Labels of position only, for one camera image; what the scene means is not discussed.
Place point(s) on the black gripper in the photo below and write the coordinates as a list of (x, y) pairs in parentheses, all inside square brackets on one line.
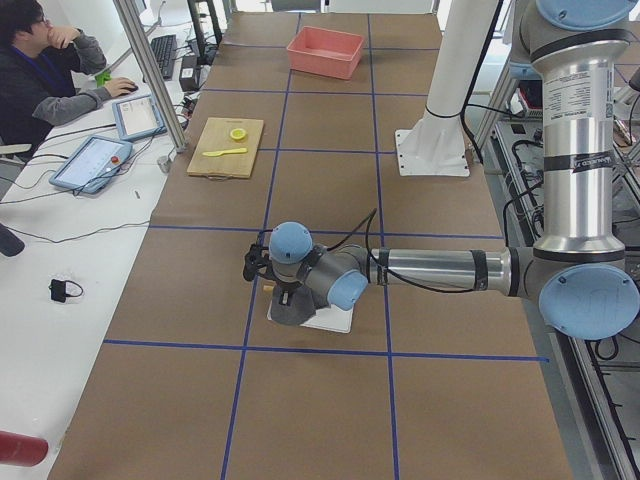
[(287, 286)]

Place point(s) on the white rectangular tray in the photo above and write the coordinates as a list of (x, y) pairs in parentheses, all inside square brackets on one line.
[(303, 312)]

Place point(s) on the yellow plastic knife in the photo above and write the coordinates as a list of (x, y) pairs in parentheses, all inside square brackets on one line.
[(218, 153)]

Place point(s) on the wooden cutting board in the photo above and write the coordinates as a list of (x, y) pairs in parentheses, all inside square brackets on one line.
[(215, 136)]

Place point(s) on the yellow lemon slice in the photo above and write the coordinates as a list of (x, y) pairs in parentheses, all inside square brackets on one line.
[(238, 134)]

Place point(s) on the small metal cylinder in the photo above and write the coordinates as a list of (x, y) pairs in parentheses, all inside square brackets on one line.
[(164, 164)]

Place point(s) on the blue teach pendant far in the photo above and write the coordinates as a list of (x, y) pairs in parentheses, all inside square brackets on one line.
[(137, 118)]

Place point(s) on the blue teach pendant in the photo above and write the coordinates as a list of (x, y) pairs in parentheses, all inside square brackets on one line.
[(92, 165), (137, 118)]

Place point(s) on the black power adapter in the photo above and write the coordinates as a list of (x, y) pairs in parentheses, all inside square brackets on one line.
[(189, 78)]

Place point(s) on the blue teach pendant near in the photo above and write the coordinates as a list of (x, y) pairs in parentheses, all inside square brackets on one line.
[(92, 165)]

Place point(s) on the pink plastic bin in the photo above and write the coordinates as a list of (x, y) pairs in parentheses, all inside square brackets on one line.
[(325, 52)]

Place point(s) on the black keyboard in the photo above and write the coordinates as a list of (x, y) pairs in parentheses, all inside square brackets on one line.
[(164, 49)]

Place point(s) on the green plastic tool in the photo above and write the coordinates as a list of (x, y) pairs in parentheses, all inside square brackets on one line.
[(102, 78)]

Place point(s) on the red cylinder bottle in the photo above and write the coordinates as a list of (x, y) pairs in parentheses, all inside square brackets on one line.
[(22, 450)]

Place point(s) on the seated person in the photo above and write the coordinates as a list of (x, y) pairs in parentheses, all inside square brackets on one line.
[(38, 60)]

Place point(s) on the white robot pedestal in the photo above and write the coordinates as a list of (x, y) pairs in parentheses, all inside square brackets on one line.
[(435, 145)]

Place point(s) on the black clip with cable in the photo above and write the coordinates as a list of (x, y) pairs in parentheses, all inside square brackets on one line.
[(62, 290)]

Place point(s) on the aluminium frame post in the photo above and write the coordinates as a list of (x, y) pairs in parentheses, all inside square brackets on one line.
[(145, 58)]

